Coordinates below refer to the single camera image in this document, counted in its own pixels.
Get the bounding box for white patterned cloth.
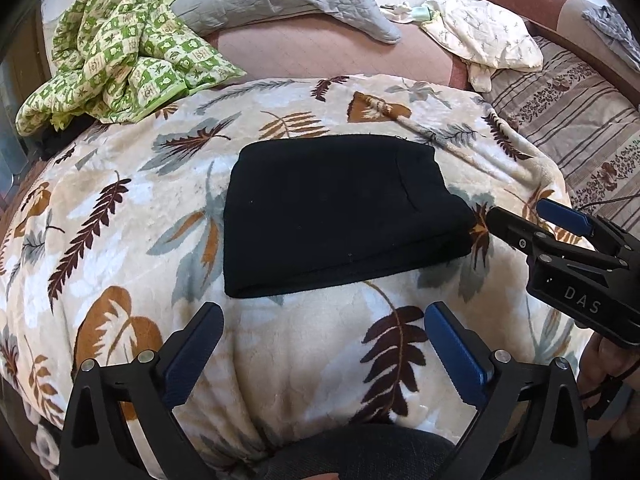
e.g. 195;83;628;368
424;0;544;93

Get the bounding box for grey quilted pillow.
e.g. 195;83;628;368
169;0;402;44

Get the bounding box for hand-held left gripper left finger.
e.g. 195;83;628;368
59;302;225;480

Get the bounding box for grey patterned cloth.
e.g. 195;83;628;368
581;4;640;58

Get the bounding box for black cable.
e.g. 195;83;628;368
572;196;640;210

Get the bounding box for person's right hand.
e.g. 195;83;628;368
576;332;640;442

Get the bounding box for cream leaf-print blanket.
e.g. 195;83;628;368
0;74;591;476

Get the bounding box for person's dark clothing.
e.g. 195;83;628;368
252;426;463;480

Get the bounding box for striped floral sheet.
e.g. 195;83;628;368
482;35;640;221

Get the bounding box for black pants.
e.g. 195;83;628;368
222;134;477;300

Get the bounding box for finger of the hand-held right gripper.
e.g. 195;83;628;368
486;206;621;262
537;198;640;266

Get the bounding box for dark floral cloth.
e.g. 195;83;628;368
0;380;68;480

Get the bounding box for pink bed sheet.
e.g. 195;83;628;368
200;10;483;92

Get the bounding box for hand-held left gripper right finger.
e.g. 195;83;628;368
424;301;593;480

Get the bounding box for brown sofa backrest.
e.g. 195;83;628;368
479;0;640;83

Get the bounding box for green checkered cloth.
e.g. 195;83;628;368
15;0;247;136

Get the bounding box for wooden cabinet with glass panels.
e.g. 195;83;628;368
0;10;48;196

